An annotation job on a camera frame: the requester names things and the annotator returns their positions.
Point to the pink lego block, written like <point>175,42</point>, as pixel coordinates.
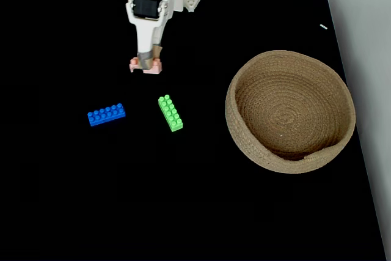
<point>154,70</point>

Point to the green lego block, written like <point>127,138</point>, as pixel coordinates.
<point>170,113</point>

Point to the blue lego block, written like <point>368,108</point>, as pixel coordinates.
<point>106,115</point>

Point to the small white tape scrap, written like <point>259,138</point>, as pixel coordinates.
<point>323,26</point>

